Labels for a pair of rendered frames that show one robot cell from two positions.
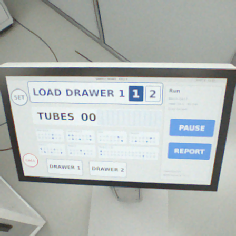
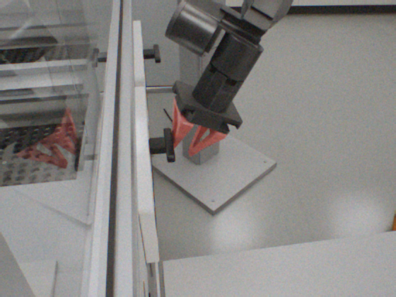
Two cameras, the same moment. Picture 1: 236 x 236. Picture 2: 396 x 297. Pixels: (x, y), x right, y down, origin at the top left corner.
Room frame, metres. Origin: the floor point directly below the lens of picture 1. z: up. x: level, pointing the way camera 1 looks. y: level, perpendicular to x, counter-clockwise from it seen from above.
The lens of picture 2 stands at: (-0.43, 1.23, 1.26)
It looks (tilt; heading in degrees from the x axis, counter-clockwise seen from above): 39 degrees down; 302
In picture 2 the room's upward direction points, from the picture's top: straight up
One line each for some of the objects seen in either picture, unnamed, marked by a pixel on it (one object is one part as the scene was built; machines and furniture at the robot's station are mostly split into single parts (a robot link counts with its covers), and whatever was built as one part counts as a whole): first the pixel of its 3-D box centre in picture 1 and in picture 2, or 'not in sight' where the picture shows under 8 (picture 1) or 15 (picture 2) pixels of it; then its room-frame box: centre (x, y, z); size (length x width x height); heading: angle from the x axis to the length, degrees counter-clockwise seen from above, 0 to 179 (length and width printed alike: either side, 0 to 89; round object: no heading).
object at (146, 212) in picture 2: not in sight; (145, 162); (-0.13, 0.90, 0.87); 0.29 x 0.02 x 0.11; 130
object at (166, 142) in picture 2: not in sight; (160, 145); (-0.15, 0.89, 0.91); 0.07 x 0.04 x 0.01; 130
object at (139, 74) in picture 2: not in sight; (140, 68); (0.07, 0.66, 0.87); 0.29 x 0.02 x 0.11; 130
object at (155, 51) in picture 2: not in sight; (151, 54); (0.05, 0.65, 0.91); 0.07 x 0.04 x 0.01; 130
